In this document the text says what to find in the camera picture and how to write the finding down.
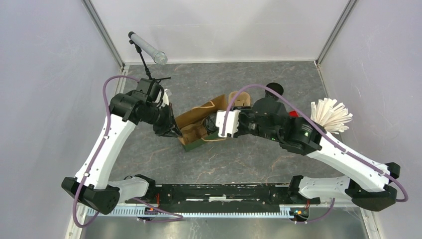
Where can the grey tube on stand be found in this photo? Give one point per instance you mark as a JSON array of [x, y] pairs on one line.
[[158, 56]]

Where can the green paper bag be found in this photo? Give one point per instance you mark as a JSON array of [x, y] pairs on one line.
[[200, 113]]

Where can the black tripod stand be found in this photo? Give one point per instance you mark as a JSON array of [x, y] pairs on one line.
[[147, 71]]

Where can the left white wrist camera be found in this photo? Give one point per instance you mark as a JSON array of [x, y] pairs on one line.
[[165, 98]]

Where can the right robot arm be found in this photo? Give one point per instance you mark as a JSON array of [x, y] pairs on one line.
[[364, 182]]

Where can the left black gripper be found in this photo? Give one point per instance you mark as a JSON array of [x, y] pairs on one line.
[[166, 129]]

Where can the red mug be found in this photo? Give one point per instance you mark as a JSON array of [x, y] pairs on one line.
[[293, 114]]

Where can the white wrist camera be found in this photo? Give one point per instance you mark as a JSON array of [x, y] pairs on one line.
[[227, 123], [165, 98]]

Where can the single cardboard cup carrier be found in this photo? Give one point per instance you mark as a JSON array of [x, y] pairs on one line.
[[192, 133]]

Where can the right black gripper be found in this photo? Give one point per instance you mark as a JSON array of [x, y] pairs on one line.
[[240, 131]]

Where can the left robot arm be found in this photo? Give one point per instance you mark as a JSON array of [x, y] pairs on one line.
[[91, 186]]

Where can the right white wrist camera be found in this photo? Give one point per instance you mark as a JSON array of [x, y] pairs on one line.
[[227, 123]]

